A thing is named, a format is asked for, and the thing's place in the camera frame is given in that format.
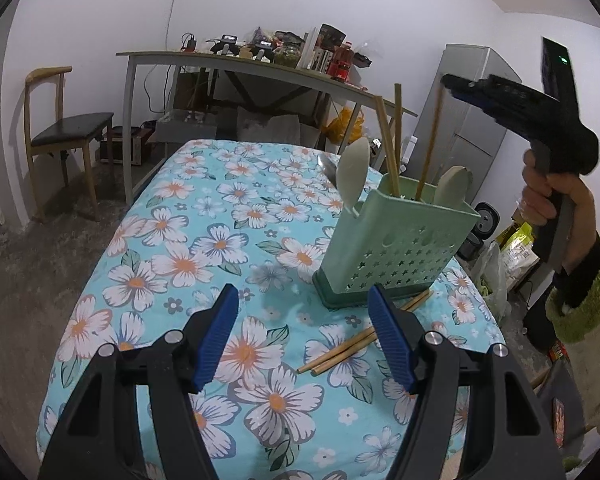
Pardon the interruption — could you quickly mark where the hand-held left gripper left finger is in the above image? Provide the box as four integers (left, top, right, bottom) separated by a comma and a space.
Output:
37, 283, 240, 480

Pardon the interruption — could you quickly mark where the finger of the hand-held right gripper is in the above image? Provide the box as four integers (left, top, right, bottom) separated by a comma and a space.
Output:
440, 74, 557, 139

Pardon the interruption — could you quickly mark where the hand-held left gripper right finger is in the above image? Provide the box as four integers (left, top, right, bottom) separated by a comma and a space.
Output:
368, 284, 566, 480

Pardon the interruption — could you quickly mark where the wooden chopstick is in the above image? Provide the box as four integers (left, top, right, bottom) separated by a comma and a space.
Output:
393, 83, 404, 196
311, 292, 435, 376
296, 290, 435, 375
413, 85, 444, 202
375, 96, 397, 196

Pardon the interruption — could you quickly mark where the green plastic utensil holder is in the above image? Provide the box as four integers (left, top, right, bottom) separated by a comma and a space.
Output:
312, 172, 482, 312

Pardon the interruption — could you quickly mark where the white rice paddle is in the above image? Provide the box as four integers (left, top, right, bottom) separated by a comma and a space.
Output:
336, 136, 372, 212

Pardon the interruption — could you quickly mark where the metal spoon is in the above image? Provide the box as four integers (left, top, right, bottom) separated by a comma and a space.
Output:
317, 152, 342, 187

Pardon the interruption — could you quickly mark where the person's right forearm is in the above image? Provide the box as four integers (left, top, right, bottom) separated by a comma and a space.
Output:
545, 232, 600, 347

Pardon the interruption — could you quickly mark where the person's right hand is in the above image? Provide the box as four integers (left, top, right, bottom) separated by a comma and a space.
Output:
522, 151, 599, 274

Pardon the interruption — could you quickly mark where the silver refrigerator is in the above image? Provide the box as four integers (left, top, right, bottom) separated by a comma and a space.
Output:
409, 43, 524, 202

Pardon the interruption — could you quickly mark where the cream plastic spoon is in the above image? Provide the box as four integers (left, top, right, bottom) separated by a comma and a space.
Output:
431, 165, 474, 209

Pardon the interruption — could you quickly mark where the floral blue tablecloth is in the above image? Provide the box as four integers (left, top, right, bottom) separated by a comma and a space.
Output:
36, 137, 507, 480

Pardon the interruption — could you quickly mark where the plastic bag of greens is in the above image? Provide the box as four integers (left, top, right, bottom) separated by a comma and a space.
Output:
472, 241, 512, 322

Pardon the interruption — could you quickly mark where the yellow green bag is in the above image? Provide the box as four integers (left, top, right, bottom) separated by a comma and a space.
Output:
499, 220, 542, 292

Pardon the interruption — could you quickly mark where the black rice cooker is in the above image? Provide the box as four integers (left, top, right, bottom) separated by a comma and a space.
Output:
456, 202, 502, 262

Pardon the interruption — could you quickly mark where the orange plastic bag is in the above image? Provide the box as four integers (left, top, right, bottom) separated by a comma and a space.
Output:
324, 106, 367, 145

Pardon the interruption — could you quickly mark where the red cola bottle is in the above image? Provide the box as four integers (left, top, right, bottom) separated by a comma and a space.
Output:
329, 41, 354, 82

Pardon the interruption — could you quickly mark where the dark cardboard box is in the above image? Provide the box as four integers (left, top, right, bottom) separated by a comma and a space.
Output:
319, 23, 347, 47

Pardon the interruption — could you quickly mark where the dark brown box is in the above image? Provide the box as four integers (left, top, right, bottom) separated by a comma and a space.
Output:
99, 125, 157, 167

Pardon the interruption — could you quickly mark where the clear plastic storage box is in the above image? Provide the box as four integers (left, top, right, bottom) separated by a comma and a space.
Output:
156, 109, 219, 147

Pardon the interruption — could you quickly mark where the black hand-held device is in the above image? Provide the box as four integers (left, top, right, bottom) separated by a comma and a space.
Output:
209, 33, 242, 57
251, 41, 277, 64

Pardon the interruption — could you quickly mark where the wooden chair with black seat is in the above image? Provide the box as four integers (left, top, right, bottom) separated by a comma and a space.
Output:
23, 65, 115, 222

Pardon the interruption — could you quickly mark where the grey metal table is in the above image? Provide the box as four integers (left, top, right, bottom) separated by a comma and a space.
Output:
115, 50, 419, 207

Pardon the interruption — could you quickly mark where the wall cable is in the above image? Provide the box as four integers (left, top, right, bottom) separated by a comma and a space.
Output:
145, 0, 193, 113

